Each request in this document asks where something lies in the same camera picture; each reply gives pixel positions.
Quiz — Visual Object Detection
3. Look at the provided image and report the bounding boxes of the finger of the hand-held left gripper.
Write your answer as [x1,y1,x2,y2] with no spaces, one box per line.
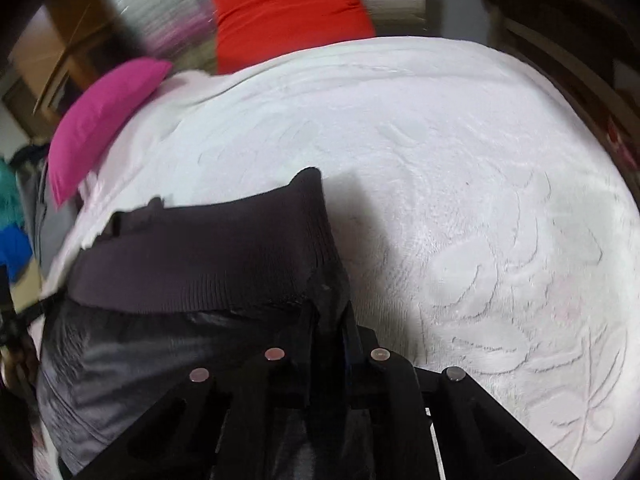
[14,292,69,334]

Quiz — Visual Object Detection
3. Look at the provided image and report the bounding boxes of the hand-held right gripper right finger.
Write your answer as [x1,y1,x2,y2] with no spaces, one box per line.
[342,326,576,480]

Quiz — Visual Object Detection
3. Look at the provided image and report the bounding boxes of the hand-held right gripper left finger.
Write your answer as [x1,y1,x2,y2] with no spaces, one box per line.
[60,309,322,480]

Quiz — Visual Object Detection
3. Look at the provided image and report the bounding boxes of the black puffer jacket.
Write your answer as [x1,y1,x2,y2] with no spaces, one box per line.
[35,167,371,480]

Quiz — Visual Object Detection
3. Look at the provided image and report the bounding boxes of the blue garment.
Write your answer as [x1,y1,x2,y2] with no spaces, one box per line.
[0,225,34,282]

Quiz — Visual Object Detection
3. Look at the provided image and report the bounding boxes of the grey garment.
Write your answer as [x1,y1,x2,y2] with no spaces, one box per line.
[15,155,77,267]

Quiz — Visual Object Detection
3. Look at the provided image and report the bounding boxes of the teal garment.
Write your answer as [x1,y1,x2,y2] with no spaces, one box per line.
[0,160,27,231]

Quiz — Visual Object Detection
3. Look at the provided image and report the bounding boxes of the white embossed blanket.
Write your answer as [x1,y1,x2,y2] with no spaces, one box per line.
[30,35,640,480]

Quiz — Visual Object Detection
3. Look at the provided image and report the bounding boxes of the pink pillow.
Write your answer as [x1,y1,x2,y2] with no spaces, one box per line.
[48,57,174,209]

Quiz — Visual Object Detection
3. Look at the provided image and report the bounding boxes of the wooden cabinet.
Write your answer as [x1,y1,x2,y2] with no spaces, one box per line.
[7,0,121,127]

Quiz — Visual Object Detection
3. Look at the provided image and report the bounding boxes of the silver insulation mat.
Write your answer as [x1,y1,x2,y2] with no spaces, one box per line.
[102,0,429,69]

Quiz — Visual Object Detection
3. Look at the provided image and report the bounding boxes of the red pillow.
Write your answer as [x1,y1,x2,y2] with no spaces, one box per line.
[209,0,377,75]

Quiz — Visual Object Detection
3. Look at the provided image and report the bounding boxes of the wooden shelf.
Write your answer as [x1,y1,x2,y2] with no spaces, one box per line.
[450,0,640,187]

